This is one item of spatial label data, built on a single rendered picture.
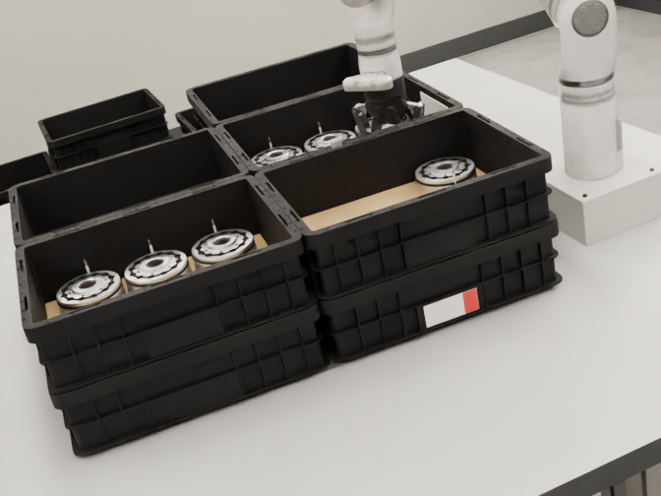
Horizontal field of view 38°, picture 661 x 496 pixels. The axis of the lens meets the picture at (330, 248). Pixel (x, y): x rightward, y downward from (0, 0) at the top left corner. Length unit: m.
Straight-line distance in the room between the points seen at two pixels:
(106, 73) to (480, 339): 3.33
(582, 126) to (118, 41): 3.16
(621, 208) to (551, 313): 0.28
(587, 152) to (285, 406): 0.68
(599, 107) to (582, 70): 0.07
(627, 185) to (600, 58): 0.22
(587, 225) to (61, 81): 3.25
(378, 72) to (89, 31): 2.94
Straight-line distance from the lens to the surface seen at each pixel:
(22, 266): 1.57
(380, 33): 1.71
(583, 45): 1.64
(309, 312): 1.41
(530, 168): 1.47
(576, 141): 1.71
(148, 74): 4.63
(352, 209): 1.66
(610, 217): 1.72
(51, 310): 1.61
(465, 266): 1.48
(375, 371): 1.46
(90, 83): 4.59
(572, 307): 1.54
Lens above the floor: 1.52
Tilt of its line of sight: 26 degrees down
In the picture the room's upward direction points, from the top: 12 degrees counter-clockwise
